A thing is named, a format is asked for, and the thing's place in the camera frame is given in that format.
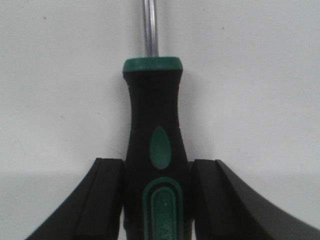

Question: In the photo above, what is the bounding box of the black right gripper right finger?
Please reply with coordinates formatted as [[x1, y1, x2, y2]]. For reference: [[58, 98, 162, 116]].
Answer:
[[191, 159, 320, 240]]

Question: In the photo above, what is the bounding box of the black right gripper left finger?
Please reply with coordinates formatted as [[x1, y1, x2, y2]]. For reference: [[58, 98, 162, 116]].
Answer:
[[28, 158, 124, 240]]

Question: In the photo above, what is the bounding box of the green black screwdriver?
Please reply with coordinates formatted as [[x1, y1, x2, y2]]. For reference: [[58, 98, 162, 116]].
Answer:
[[123, 0, 192, 240]]

